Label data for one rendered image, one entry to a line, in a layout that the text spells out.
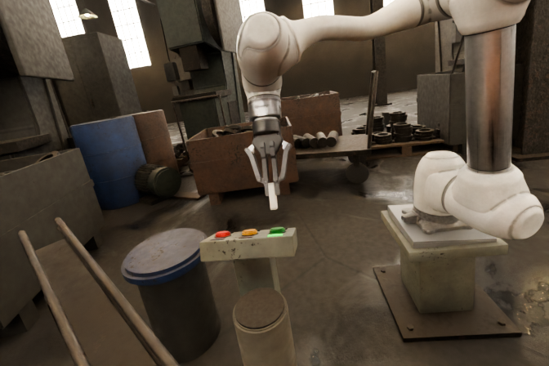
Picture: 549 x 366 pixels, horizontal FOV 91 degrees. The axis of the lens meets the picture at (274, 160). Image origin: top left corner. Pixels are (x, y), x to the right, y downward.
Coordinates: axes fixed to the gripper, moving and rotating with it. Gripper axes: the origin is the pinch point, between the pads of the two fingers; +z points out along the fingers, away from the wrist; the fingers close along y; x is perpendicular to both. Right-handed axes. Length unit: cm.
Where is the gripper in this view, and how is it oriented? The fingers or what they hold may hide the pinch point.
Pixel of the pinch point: (273, 195)
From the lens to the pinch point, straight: 72.2
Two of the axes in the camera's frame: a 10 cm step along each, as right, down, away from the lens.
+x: 1.6, 0.7, 9.9
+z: 0.9, 9.9, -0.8
